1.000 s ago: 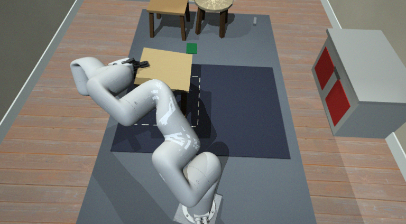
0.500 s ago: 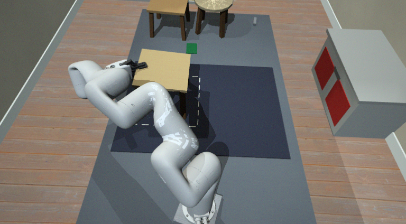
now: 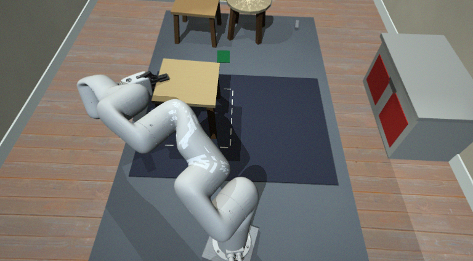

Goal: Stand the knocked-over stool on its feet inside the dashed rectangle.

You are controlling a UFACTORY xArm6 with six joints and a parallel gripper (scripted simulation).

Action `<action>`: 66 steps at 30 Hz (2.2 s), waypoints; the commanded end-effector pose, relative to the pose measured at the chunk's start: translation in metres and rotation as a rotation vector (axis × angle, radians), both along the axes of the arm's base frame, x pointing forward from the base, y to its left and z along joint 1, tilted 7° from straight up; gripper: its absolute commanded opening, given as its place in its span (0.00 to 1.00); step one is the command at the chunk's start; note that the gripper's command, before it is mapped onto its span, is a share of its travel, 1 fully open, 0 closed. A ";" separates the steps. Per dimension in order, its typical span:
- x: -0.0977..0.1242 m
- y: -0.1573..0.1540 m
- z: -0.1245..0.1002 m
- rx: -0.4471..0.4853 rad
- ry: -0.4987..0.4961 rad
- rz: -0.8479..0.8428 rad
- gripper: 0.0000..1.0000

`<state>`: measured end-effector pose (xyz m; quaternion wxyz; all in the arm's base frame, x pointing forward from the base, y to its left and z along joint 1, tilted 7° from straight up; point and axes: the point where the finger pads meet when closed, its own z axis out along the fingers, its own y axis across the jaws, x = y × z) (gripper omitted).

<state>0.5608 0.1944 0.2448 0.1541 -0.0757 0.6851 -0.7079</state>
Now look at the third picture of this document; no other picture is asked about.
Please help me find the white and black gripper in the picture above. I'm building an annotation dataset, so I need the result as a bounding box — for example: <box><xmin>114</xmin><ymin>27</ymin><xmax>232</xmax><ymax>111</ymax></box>
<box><xmin>120</xmin><ymin>71</ymin><xmax>169</xmax><ymax>96</ymax></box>

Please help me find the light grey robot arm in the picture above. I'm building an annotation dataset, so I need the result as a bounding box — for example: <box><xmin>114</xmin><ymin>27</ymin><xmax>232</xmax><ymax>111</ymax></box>
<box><xmin>77</xmin><ymin>74</ymin><xmax>259</xmax><ymax>261</ymax></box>

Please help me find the dark navy floor mat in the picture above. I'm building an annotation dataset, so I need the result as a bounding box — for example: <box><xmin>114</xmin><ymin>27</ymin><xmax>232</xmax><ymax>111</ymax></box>
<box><xmin>129</xmin><ymin>74</ymin><xmax>338</xmax><ymax>185</ymax></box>

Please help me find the green square block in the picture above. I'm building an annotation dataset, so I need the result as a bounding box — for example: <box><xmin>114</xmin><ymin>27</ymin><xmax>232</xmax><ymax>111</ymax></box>
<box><xmin>217</xmin><ymin>50</ymin><xmax>230</xmax><ymax>63</ymax></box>

